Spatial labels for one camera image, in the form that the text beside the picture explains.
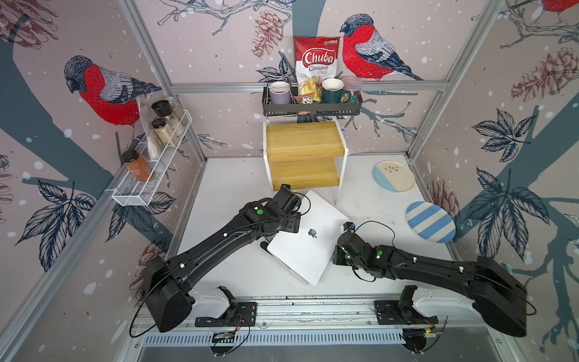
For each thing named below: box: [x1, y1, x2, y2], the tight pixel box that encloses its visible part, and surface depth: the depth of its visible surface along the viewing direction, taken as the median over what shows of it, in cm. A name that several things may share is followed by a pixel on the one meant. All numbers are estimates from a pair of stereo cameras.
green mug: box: [321, 77, 352, 104], surface depth 86 cm
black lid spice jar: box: [151, 117, 178, 148], surface depth 78 cm
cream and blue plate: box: [371, 159, 416, 193], surface depth 116 cm
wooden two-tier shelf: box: [262, 116, 349, 206], surface depth 83 cm
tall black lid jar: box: [150, 99, 185, 137], surface depth 81 cm
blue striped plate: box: [404, 201, 457, 243], surface depth 97 cm
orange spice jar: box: [120, 149, 155, 182], surface depth 68 cm
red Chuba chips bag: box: [294, 35, 341, 84], surface depth 81 cm
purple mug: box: [269, 80, 291, 105], surface depth 85 cm
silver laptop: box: [266, 190, 350, 286], surface depth 80 cm
